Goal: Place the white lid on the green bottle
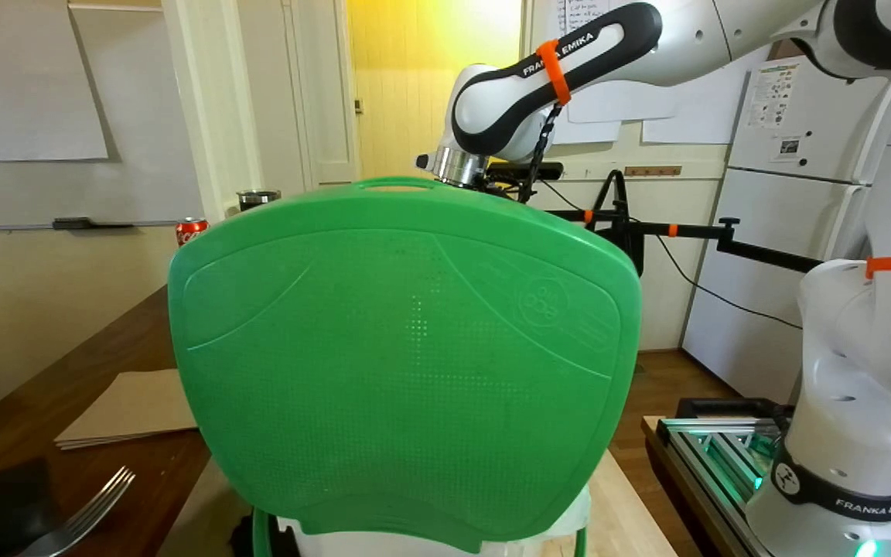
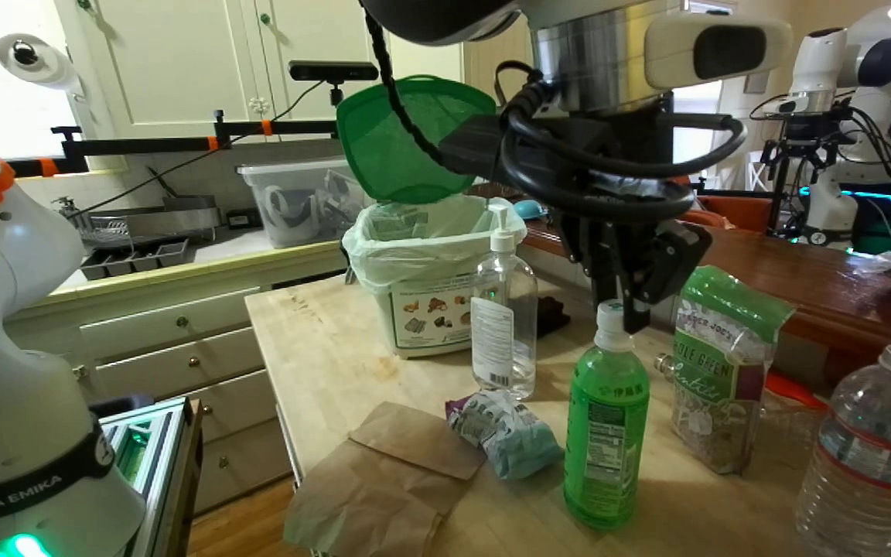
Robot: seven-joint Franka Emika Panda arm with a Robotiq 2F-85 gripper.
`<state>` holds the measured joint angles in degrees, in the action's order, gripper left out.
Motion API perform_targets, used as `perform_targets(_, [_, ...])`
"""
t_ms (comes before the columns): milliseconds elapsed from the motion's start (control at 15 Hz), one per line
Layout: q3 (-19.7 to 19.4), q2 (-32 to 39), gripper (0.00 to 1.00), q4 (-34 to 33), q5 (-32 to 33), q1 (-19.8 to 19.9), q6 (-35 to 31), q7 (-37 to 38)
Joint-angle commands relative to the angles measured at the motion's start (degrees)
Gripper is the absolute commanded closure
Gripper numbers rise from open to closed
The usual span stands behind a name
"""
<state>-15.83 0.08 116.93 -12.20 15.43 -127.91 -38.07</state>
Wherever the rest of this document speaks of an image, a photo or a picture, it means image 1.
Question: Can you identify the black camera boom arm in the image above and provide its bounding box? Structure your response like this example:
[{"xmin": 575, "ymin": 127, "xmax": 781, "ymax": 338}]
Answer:
[{"xmin": 562, "ymin": 169, "xmax": 816, "ymax": 272}]

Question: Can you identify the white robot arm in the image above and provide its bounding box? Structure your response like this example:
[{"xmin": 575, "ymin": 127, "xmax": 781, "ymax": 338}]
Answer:
[{"xmin": 429, "ymin": 0, "xmax": 891, "ymax": 557}]

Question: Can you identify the green compost bin lid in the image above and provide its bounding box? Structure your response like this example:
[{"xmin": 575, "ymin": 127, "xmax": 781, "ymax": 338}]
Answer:
[{"xmin": 167, "ymin": 175, "xmax": 641, "ymax": 557}]

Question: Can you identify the red soda can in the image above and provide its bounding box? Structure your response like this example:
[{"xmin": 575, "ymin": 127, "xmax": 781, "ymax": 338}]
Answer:
[{"xmin": 173, "ymin": 216, "xmax": 206, "ymax": 246}]

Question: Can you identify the brown cardboard piece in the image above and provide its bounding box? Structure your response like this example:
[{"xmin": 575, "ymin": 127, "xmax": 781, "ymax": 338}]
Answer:
[{"xmin": 56, "ymin": 369, "xmax": 195, "ymax": 447}]

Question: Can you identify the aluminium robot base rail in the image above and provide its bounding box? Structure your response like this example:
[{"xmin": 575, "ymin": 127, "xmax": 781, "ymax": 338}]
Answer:
[{"xmin": 642, "ymin": 415, "xmax": 783, "ymax": 557}]

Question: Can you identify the white refrigerator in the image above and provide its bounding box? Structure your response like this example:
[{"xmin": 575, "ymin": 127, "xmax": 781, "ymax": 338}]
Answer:
[{"xmin": 680, "ymin": 56, "xmax": 891, "ymax": 401}]

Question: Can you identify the whiteboard on wall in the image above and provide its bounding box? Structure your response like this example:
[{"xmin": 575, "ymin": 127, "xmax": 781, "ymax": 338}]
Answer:
[{"xmin": 0, "ymin": 0, "xmax": 200, "ymax": 228}]

